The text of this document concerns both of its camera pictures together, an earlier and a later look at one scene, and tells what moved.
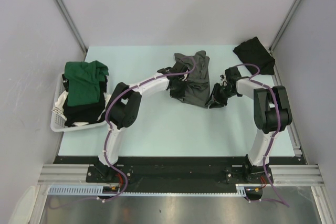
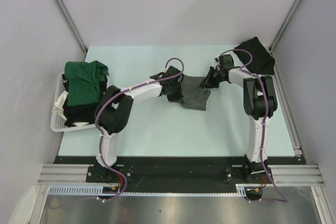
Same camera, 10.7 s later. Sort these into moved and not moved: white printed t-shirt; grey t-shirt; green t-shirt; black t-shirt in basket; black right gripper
Moved: black right gripper; grey t-shirt
Not moved: black t-shirt in basket; green t-shirt; white printed t-shirt
